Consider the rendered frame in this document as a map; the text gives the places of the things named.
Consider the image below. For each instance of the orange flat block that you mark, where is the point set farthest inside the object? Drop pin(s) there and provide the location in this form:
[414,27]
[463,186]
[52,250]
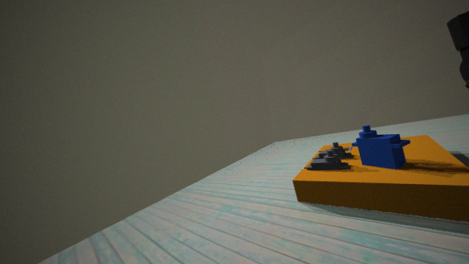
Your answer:
[335,176]

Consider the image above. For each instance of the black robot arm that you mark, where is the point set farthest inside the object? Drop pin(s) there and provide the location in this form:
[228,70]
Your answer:
[459,30]

